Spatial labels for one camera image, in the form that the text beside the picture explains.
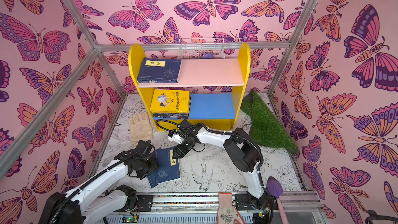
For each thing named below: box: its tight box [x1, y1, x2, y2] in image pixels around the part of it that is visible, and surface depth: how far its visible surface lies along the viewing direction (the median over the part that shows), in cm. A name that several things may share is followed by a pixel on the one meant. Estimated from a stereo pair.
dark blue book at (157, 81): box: [137, 79, 178, 84], surface depth 70 cm
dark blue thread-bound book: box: [147, 146, 181, 189], surface depth 83 cm
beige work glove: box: [128, 112, 154, 147], surface depth 104 cm
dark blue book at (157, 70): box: [137, 57, 182, 83], surface depth 74 cm
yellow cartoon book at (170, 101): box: [150, 89, 191, 114], surface depth 89 cm
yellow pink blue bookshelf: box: [129, 42, 251, 131], surface depth 78 cm
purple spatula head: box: [266, 175, 284, 199], surface depth 77 cm
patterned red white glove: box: [217, 192, 245, 224], surface depth 71 cm
